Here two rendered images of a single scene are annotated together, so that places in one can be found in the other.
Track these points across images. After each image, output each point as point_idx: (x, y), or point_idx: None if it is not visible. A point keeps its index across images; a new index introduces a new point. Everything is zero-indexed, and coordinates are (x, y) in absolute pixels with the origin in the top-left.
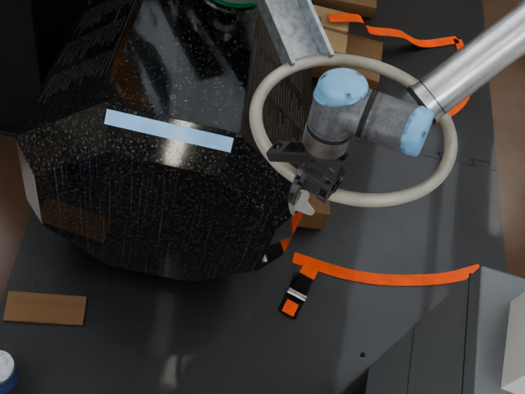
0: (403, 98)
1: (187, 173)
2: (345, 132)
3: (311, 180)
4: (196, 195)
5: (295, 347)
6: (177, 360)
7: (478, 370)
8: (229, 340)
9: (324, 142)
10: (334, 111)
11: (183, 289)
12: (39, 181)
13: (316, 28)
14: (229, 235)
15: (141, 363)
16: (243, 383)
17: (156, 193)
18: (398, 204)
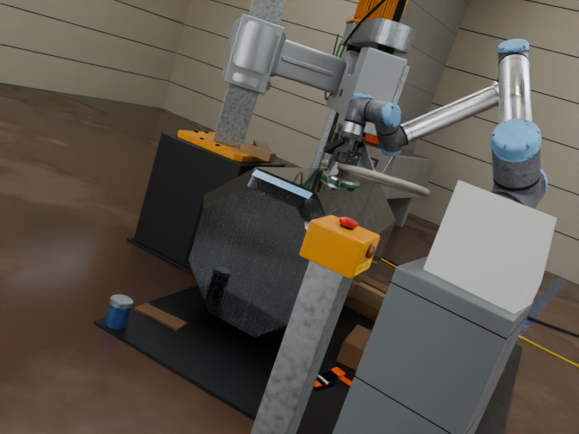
0: None
1: (282, 205)
2: (359, 115)
3: (340, 151)
4: (282, 227)
5: (309, 399)
6: (224, 367)
7: (411, 262)
8: (264, 376)
9: (349, 120)
10: (356, 101)
11: (248, 349)
12: (203, 214)
13: (371, 168)
14: (291, 273)
15: (201, 357)
16: (262, 394)
17: (261, 225)
18: (382, 177)
